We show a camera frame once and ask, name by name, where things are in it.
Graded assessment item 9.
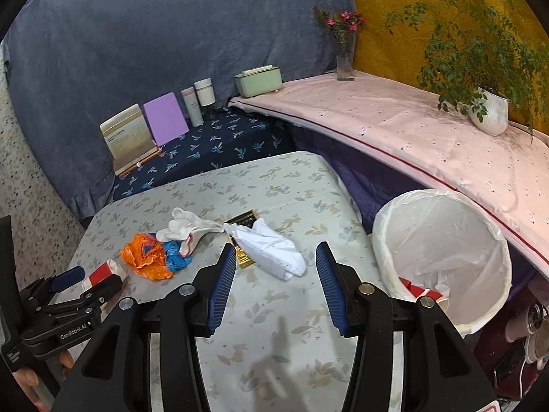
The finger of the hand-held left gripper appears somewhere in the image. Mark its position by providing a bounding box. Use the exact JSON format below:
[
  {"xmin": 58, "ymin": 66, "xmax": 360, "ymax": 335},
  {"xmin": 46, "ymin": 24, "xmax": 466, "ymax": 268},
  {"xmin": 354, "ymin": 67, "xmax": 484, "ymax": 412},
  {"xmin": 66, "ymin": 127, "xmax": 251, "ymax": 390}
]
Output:
[
  {"xmin": 19, "ymin": 265, "xmax": 86, "ymax": 310},
  {"xmin": 43, "ymin": 275, "xmax": 124, "ymax": 316}
]

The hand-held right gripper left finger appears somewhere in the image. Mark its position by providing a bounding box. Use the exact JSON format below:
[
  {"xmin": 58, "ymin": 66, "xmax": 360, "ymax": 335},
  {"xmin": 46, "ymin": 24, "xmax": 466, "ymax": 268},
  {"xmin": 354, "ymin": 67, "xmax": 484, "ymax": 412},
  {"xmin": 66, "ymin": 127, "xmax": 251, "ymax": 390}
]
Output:
[{"xmin": 51, "ymin": 242, "xmax": 238, "ymax": 412}]

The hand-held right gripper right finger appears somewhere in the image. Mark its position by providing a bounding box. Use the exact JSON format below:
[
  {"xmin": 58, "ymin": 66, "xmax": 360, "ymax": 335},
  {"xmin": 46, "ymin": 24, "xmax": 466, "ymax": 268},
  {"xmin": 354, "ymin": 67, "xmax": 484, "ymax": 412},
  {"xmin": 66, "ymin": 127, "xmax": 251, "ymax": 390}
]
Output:
[{"xmin": 315, "ymin": 241, "xmax": 498, "ymax": 412}]

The red paper cup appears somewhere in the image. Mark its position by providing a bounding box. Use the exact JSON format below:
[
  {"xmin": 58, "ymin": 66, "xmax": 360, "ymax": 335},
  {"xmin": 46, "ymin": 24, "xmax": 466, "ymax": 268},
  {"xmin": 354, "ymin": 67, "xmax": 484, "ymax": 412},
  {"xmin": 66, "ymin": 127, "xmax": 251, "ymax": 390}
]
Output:
[{"xmin": 81, "ymin": 259, "xmax": 129, "ymax": 290}]

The white paper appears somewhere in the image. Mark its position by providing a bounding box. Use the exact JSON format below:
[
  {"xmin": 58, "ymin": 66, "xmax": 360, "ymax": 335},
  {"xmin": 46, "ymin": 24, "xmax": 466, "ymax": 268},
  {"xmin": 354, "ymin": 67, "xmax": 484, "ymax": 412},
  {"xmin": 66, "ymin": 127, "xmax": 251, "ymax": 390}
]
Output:
[{"xmin": 232, "ymin": 219, "xmax": 307, "ymax": 282}]

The red and white carton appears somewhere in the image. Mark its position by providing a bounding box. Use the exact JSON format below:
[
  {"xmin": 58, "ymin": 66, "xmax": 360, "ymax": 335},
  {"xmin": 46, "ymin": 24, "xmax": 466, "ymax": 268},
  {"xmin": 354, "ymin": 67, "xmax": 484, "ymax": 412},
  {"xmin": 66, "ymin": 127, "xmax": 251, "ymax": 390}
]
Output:
[{"xmin": 401, "ymin": 278, "xmax": 450, "ymax": 310}]

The trash can with white liner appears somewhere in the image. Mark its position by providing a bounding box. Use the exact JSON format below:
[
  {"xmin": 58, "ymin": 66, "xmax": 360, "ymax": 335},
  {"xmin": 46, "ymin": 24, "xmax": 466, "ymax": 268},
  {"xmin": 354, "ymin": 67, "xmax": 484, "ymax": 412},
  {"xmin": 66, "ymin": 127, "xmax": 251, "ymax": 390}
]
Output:
[{"xmin": 371, "ymin": 189, "xmax": 513, "ymax": 337}]

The person's left hand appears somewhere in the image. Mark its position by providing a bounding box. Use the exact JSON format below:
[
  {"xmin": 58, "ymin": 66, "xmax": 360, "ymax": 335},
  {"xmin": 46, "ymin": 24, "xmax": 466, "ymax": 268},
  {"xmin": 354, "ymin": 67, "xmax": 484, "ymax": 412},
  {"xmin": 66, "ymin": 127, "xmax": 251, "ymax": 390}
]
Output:
[{"xmin": 13, "ymin": 350, "xmax": 75, "ymax": 412}]

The orange plastic wrapper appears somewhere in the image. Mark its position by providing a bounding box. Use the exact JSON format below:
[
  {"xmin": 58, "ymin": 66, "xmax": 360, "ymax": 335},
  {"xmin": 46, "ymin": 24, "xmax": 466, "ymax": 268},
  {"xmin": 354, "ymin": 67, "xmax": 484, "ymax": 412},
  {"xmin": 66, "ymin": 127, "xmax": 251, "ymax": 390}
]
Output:
[{"xmin": 119, "ymin": 232, "xmax": 174, "ymax": 282}]

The blue plastic wrapper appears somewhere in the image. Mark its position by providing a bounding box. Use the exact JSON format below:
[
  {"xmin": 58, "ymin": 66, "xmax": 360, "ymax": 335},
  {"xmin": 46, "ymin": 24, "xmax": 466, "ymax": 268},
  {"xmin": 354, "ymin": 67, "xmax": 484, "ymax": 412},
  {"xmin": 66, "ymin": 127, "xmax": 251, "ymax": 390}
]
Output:
[{"xmin": 162, "ymin": 240, "xmax": 194, "ymax": 273}]

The white cotton glove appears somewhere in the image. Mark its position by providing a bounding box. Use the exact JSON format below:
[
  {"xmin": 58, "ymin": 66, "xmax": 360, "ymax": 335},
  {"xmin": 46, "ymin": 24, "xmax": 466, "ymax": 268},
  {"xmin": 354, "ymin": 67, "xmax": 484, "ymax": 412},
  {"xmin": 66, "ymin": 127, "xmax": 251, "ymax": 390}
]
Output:
[{"xmin": 156, "ymin": 207, "xmax": 228, "ymax": 256}]

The gold and black box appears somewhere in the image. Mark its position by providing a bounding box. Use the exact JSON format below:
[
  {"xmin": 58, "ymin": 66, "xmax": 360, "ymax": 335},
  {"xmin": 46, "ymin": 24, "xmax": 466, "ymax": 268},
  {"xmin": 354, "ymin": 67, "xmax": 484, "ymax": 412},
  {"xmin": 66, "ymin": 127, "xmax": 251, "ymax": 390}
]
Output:
[{"xmin": 224, "ymin": 208, "xmax": 260, "ymax": 269}]

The floral rabbit print tablecloth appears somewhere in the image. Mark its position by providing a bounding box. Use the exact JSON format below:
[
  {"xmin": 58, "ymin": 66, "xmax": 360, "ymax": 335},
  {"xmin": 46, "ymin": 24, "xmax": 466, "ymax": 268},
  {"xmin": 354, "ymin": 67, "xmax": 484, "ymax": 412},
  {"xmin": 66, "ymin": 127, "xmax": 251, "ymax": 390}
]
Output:
[{"xmin": 60, "ymin": 151, "xmax": 434, "ymax": 412}]

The purple cloth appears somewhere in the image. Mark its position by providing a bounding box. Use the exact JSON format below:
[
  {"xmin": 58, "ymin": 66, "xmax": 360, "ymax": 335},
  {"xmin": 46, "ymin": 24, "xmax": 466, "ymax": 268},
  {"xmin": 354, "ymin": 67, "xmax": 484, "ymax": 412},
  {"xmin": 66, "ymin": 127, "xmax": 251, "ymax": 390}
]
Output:
[{"xmin": 289, "ymin": 122, "xmax": 549, "ymax": 293}]

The wooden book stand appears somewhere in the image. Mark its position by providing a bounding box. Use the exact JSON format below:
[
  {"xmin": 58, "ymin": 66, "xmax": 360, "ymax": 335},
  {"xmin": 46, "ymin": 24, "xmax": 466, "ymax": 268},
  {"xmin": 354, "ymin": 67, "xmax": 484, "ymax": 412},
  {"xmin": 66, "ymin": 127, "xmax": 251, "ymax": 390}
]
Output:
[{"xmin": 112, "ymin": 144, "xmax": 164, "ymax": 179}]

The navy leaf print cloth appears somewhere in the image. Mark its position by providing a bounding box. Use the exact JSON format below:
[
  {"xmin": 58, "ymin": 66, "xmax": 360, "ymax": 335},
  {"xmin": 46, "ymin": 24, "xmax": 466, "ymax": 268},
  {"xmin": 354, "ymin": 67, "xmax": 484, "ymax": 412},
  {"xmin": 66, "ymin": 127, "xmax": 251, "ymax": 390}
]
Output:
[{"xmin": 112, "ymin": 109, "xmax": 296, "ymax": 202}]

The pink cloth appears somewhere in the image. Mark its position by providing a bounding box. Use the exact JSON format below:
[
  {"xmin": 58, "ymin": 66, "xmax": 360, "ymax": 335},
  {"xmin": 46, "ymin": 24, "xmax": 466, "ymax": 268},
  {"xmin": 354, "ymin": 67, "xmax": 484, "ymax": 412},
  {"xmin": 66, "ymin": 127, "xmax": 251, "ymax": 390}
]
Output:
[{"xmin": 226, "ymin": 70, "xmax": 549, "ymax": 267}]

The white cosmetic tube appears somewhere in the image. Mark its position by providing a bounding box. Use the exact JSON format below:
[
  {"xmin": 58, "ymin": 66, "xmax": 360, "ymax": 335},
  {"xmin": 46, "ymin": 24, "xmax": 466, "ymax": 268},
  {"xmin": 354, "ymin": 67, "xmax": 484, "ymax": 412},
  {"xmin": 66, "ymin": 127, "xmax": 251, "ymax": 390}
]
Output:
[{"xmin": 180, "ymin": 87, "xmax": 204, "ymax": 127}]

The pink thermos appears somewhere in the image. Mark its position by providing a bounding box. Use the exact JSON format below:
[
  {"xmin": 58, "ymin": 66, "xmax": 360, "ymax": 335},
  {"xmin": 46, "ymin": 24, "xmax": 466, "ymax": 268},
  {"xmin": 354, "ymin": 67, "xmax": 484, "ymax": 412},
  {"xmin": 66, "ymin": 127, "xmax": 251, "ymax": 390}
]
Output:
[{"xmin": 505, "ymin": 302, "xmax": 546, "ymax": 344}]

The white bottle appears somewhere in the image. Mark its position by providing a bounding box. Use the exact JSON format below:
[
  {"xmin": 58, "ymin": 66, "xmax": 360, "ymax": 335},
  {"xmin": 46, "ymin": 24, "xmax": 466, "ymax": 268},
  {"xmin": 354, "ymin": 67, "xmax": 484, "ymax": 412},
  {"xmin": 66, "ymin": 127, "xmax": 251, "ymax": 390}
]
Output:
[{"xmin": 194, "ymin": 78, "xmax": 216, "ymax": 120}]

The pale green box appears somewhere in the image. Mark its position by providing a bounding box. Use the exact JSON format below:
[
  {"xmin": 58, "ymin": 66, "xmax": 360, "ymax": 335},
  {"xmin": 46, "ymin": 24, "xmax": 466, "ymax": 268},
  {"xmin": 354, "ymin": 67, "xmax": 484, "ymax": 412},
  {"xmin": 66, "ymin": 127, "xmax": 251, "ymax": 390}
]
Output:
[{"xmin": 234, "ymin": 65, "xmax": 281, "ymax": 98}]

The glass vase with pink flowers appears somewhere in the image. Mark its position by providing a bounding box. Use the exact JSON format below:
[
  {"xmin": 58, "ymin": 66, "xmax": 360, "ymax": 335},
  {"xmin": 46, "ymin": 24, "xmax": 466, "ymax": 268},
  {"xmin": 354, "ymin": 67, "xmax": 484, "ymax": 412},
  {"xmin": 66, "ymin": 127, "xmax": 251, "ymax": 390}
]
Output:
[{"xmin": 312, "ymin": 6, "xmax": 367, "ymax": 82}]

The green plant in white pot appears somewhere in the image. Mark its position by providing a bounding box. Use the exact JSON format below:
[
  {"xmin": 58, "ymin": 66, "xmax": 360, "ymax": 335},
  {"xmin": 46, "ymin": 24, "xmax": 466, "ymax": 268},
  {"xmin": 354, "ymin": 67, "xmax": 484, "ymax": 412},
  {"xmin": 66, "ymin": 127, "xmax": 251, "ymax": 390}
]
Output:
[{"xmin": 385, "ymin": 0, "xmax": 549, "ymax": 138}]

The blue-grey blanket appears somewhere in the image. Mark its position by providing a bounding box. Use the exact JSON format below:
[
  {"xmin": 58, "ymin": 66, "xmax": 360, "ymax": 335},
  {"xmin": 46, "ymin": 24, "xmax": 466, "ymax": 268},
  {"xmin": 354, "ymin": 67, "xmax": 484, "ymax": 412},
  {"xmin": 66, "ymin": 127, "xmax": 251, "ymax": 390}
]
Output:
[{"xmin": 2, "ymin": 0, "xmax": 358, "ymax": 219}]

